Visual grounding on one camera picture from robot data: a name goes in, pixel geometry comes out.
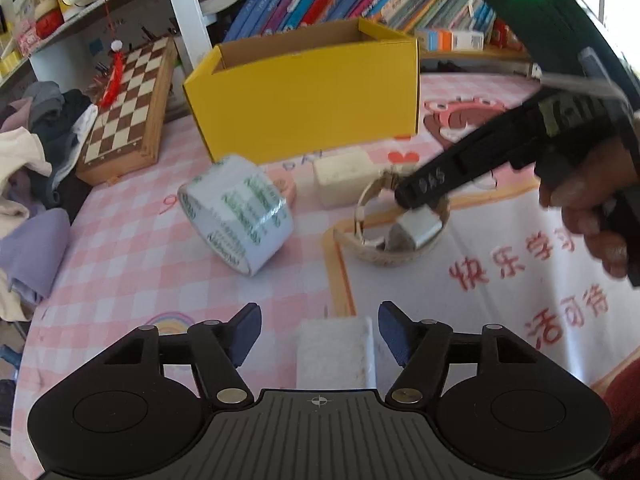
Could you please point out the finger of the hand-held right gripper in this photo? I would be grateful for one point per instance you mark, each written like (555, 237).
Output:
(465, 165)

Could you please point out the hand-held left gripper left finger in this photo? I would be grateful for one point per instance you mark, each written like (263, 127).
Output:
(247, 332)

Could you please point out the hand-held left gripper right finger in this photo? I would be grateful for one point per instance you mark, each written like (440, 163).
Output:
(395, 332)

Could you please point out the small white block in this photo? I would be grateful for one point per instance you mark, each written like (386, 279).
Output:
(422, 227)

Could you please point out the yellow cardboard box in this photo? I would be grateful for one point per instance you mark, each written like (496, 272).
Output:
(310, 105)

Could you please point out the person's right hand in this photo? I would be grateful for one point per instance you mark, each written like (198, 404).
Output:
(590, 175)

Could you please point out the white sponge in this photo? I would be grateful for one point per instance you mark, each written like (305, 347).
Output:
(335, 355)

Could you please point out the orange and white small box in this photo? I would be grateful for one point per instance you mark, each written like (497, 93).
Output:
(450, 40)

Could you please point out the cream rectangular eraser block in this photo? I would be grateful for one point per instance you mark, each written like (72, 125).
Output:
(345, 177)

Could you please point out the roll of printed tape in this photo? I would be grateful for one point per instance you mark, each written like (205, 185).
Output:
(240, 210)

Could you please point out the pink checked desk mat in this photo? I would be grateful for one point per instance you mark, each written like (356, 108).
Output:
(125, 260)

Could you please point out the purple garment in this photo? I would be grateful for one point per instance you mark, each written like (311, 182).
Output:
(35, 250)

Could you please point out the person's dark red clothing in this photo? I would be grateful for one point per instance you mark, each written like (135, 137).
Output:
(622, 420)

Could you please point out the wooden chessboard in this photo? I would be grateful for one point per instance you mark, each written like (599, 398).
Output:
(130, 110)

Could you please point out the dark grey clothes pile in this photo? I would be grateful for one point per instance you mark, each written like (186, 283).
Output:
(60, 120)

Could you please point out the red tassel charm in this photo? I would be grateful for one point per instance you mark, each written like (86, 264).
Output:
(114, 77)

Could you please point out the white bookshelf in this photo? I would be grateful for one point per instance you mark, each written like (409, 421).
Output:
(185, 10)

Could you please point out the pink gift box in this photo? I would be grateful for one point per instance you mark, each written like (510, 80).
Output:
(26, 40)

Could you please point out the red apple-shaped jar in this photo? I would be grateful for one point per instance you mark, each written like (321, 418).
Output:
(49, 22)

